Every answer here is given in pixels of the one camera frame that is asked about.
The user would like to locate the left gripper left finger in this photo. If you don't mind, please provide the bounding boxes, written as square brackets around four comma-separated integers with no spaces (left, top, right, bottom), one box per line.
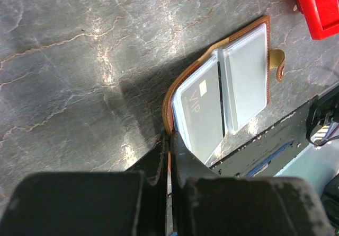
[1,136,168,235]

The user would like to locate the brown leather card holder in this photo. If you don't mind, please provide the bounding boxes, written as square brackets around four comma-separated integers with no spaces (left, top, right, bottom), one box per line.
[162,15,285,162]

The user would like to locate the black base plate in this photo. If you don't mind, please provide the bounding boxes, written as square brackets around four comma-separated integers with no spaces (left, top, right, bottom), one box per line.
[210,86,338,177]

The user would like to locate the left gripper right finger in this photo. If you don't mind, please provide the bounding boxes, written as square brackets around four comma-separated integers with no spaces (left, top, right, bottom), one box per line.
[171,132,333,235]

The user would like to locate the red plastic bin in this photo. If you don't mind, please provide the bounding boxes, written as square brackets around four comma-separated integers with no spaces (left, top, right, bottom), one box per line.
[296,0,338,40]

